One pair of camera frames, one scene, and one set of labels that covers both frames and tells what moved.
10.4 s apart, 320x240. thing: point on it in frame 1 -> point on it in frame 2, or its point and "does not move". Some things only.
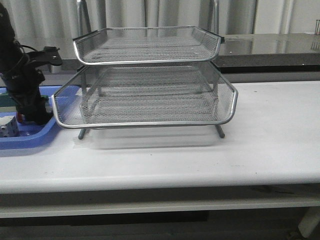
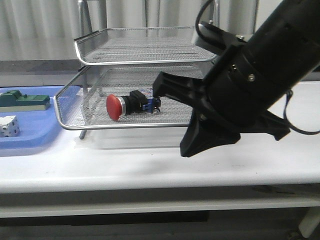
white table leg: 309,221 does not move
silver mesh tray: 143,45 does not move
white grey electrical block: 8,127 does not move
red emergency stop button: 20,117 -> 137,101
